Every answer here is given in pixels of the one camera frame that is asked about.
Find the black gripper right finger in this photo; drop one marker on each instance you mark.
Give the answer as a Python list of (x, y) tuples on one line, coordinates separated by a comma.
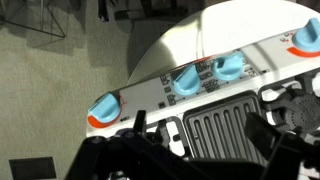
[(286, 156)]

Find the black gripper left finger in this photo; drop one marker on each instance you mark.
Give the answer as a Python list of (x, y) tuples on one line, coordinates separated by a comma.
[(110, 160)]

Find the blue toy stove knob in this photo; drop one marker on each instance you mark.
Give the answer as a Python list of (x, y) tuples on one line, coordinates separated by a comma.
[(228, 66), (308, 36), (186, 81), (105, 108)]

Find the white toy kitchen stove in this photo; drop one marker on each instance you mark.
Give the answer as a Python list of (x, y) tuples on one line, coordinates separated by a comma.
[(143, 96)]

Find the black flat floor panel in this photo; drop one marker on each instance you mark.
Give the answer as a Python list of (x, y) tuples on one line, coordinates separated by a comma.
[(32, 168)]

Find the grey toy burner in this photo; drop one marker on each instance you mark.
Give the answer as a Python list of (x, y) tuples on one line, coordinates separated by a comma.
[(303, 111)]

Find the grey toy grill plate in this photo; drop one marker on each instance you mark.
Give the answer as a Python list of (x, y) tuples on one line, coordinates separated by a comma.
[(216, 130)]

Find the blue bar clamp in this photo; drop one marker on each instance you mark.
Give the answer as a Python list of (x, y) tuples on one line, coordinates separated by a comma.
[(104, 10)]

